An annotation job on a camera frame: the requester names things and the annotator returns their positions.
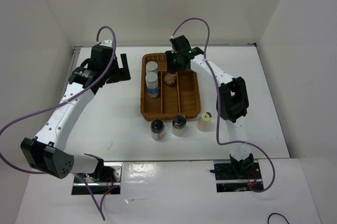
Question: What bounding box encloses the pink-lid spice jar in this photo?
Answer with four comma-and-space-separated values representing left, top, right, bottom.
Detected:
164, 72, 177, 85

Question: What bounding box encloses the silver-lid jar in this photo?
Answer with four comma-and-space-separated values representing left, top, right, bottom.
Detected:
145, 61, 158, 75

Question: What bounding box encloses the white-lid jar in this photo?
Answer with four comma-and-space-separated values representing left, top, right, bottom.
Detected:
145, 72, 159, 98

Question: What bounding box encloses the black-cap spice jar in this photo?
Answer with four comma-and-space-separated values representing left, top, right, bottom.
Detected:
150, 119, 165, 141
172, 114, 187, 137

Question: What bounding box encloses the yellow-lid spice jar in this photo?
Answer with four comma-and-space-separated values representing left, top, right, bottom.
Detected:
197, 112, 212, 132

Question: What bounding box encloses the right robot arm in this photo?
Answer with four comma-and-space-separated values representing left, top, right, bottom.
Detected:
165, 47, 254, 178

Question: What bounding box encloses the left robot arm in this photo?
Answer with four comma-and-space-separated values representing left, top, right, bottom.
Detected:
21, 40, 131, 182

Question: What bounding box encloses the brown wicker divided basket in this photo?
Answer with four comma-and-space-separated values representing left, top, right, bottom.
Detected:
140, 53, 201, 121

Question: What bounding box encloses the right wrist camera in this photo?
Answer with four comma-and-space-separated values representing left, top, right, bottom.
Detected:
170, 35, 191, 53

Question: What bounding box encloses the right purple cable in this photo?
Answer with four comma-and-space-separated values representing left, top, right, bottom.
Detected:
171, 17, 277, 193

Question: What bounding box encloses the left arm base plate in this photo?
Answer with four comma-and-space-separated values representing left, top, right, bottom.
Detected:
71, 162, 123, 196

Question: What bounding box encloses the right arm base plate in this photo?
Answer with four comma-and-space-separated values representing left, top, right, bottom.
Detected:
210, 161, 264, 193

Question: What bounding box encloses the black cable on floor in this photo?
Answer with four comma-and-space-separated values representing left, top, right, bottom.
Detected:
267, 212, 291, 224

